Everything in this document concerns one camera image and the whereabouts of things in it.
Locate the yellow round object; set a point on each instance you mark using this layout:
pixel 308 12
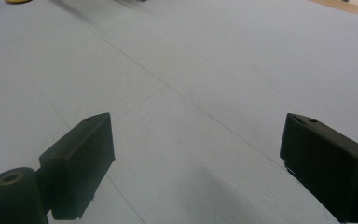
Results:
pixel 17 1

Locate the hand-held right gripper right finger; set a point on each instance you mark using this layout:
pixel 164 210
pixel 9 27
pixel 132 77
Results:
pixel 329 168

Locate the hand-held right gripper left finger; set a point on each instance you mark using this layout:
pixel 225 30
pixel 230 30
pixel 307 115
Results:
pixel 77 161

